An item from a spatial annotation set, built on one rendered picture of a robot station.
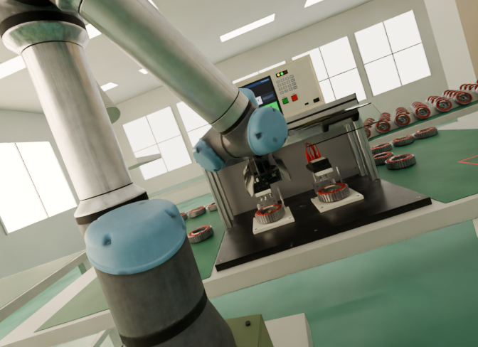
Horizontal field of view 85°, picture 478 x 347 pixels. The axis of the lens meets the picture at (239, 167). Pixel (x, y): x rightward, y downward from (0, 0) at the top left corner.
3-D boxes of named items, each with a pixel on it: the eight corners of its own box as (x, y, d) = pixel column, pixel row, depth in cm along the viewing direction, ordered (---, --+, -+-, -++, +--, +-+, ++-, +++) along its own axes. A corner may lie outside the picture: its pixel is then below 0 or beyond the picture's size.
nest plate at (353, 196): (363, 198, 87) (363, 195, 87) (320, 212, 88) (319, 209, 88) (348, 189, 102) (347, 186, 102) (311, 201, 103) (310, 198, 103)
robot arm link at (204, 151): (206, 143, 47) (240, 106, 51) (183, 151, 56) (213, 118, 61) (233, 173, 49) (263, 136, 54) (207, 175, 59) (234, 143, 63)
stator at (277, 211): (287, 217, 91) (284, 207, 91) (257, 227, 93) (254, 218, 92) (284, 208, 102) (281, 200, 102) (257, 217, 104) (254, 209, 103)
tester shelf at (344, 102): (358, 103, 100) (355, 92, 99) (196, 163, 107) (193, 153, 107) (328, 113, 143) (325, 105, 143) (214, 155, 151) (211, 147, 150)
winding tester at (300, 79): (326, 103, 103) (309, 53, 101) (224, 141, 108) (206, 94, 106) (306, 111, 142) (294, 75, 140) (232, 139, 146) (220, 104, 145)
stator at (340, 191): (354, 195, 89) (351, 185, 88) (322, 205, 90) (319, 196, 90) (345, 188, 100) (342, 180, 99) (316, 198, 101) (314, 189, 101)
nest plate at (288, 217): (294, 221, 89) (293, 217, 89) (253, 234, 91) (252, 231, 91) (289, 208, 104) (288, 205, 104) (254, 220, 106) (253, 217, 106)
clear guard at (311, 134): (385, 119, 76) (380, 99, 75) (306, 147, 78) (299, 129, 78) (347, 124, 108) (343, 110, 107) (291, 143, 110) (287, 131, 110)
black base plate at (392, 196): (432, 204, 71) (429, 196, 71) (217, 271, 78) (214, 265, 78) (363, 176, 118) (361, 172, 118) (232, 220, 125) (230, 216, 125)
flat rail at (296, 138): (356, 120, 100) (354, 113, 100) (208, 173, 107) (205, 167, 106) (355, 120, 101) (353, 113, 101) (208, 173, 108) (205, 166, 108)
